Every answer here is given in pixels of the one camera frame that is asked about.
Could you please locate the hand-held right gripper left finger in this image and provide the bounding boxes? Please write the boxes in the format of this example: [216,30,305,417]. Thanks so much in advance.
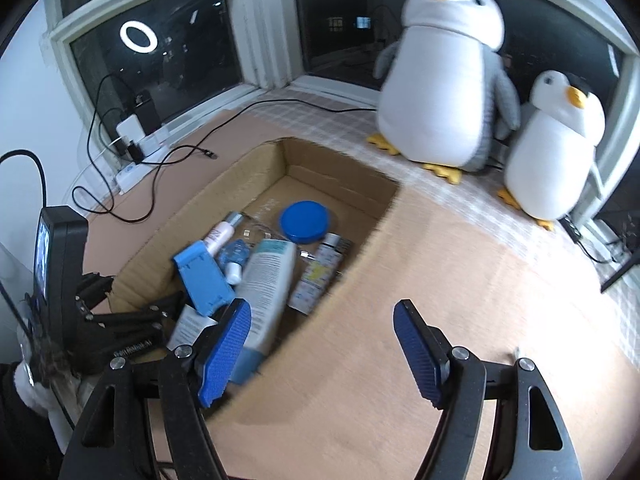
[60,298,252,480]

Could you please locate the white blue-capped lotion bottle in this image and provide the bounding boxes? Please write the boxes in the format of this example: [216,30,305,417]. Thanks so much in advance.
[231,239,298,385]

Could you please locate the black inline switch box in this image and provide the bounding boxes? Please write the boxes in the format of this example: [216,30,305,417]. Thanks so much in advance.
[561,216,585,242]

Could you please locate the cardboard box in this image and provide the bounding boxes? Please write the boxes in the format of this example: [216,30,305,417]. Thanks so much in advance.
[107,136,401,411]

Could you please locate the small penguin plush toy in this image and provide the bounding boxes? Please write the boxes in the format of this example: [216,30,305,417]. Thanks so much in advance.
[497,70,607,232]

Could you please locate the blue phone stand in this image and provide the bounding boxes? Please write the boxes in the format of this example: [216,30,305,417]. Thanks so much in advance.
[172,240,236,317]

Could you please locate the round blue lid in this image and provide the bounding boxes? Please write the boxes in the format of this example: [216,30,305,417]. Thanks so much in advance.
[279,201,332,245]

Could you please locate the long black cable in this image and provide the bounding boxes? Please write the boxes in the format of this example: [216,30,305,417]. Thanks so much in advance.
[165,99,378,161]

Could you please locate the white charger adapter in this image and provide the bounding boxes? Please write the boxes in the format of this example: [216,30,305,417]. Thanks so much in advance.
[166,305,213,353]

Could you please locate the white plugged-in charger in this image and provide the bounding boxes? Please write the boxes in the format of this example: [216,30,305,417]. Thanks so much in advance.
[116,116,146,145]

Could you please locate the black cable with plug tip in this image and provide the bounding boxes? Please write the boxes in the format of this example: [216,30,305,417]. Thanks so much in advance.
[72,144,218,223]

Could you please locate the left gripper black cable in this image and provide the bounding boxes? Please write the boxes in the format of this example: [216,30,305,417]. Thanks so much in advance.
[0,149,48,211]

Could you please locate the keys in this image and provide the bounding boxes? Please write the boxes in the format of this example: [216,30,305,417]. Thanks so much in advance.
[242,215,318,261]

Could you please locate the large penguin plush toy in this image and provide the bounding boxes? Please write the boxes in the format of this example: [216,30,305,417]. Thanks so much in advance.
[367,0,522,186]

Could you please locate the checked cloth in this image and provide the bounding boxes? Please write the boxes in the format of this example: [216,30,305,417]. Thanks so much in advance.
[235,87,640,366]

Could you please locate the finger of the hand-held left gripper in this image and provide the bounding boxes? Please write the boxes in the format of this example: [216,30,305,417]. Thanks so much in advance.
[75,272,116,311]
[87,290,193,366]

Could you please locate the white power strip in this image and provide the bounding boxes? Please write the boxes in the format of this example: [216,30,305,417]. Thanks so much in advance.
[115,127,173,195]

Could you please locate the pink brown-capped tube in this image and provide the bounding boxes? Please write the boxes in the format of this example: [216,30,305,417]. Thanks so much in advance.
[205,211,244,257]

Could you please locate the person's left forearm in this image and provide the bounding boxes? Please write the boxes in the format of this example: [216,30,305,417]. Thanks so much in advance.
[0,360,81,456]

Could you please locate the small blue bottle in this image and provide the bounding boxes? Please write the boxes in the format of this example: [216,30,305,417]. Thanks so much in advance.
[217,240,251,284]

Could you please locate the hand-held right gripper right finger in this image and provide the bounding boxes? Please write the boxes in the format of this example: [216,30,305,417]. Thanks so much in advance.
[392,299,583,480]

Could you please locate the white-framed window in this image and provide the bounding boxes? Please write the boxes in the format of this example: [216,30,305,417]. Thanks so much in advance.
[42,0,640,201]

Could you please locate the white charging cable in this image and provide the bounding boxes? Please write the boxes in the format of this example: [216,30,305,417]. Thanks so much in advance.
[75,135,123,196]

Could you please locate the patterned white tube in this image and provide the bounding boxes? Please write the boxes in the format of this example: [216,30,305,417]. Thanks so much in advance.
[287,232,353,317]

